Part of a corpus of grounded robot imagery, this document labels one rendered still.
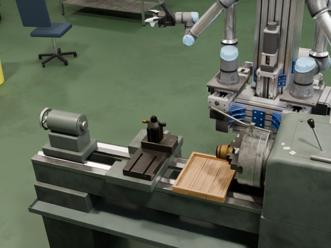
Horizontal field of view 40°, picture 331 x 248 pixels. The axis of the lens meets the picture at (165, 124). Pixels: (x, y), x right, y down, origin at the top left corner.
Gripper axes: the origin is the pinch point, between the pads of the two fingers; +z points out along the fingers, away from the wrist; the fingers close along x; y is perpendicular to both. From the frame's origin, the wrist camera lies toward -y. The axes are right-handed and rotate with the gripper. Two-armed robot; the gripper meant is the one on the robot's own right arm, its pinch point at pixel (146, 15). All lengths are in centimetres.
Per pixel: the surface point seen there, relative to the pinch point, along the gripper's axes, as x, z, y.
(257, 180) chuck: -112, -72, 38
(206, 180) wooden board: -96, -44, 57
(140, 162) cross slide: -91, -6, 49
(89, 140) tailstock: -64, 33, 57
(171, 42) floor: 329, 29, 205
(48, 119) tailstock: -68, 55, 38
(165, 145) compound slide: -79, -20, 46
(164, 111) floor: 119, 13, 176
